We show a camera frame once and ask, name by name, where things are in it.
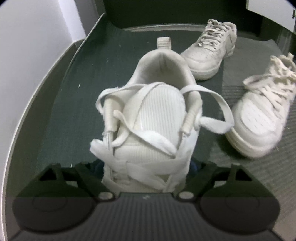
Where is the dark entrance door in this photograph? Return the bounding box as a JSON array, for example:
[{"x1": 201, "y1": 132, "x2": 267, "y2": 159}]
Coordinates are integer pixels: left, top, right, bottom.
[{"x1": 103, "y1": 0, "x2": 262, "y2": 31}]

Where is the left white cabinet door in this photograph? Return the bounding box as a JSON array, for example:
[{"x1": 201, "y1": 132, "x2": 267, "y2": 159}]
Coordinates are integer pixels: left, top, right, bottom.
[{"x1": 246, "y1": 0, "x2": 295, "y2": 32}]

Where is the grey striped floor mat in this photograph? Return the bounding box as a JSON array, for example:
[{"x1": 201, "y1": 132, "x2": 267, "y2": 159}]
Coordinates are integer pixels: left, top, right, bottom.
[{"x1": 194, "y1": 37, "x2": 296, "y2": 223}]

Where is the dark green floor mat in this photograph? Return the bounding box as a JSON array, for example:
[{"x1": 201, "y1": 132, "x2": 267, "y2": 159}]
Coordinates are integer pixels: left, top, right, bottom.
[{"x1": 34, "y1": 14, "x2": 232, "y2": 172}]

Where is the white sneaker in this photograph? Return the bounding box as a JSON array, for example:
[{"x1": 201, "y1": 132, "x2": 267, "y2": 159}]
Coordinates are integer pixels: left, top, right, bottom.
[
  {"x1": 90, "y1": 37, "x2": 234, "y2": 195},
  {"x1": 181, "y1": 19, "x2": 237, "y2": 80},
  {"x1": 226, "y1": 53, "x2": 295, "y2": 158}
]

